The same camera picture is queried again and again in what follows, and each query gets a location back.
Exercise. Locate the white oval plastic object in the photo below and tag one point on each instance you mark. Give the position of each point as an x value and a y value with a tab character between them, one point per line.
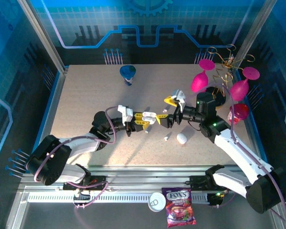
181	139

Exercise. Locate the black connector box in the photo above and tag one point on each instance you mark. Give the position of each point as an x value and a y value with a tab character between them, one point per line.
215	200

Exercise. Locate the purple Fox's candy bag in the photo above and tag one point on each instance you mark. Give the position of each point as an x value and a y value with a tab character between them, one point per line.
178	205

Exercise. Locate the aluminium frame rail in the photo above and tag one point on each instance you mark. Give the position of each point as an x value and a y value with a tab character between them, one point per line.
145	171

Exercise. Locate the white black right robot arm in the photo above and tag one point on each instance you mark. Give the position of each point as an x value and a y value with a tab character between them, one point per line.
243	152

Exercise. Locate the aluminium frame post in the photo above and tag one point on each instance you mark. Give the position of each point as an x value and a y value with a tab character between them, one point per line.
253	31
44	35

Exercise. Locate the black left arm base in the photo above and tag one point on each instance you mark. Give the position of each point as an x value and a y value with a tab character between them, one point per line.
95	180

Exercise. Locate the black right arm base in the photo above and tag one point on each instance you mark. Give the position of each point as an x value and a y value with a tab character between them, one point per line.
197	182

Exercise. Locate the pink lidded jelly cup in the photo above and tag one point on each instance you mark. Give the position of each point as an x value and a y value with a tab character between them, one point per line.
239	111

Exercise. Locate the white earbud charging case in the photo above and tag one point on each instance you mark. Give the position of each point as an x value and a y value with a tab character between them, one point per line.
149	117

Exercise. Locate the pink plastic wine glass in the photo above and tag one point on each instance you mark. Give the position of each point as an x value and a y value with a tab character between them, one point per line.
239	90
200	82

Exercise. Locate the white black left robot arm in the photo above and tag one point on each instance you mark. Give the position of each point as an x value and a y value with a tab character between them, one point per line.
81	143

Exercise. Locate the white pull-tab tin can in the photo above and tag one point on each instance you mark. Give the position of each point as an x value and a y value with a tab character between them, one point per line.
155	202

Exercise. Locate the blue white paper cup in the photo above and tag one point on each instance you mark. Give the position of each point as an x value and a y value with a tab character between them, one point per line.
127	71

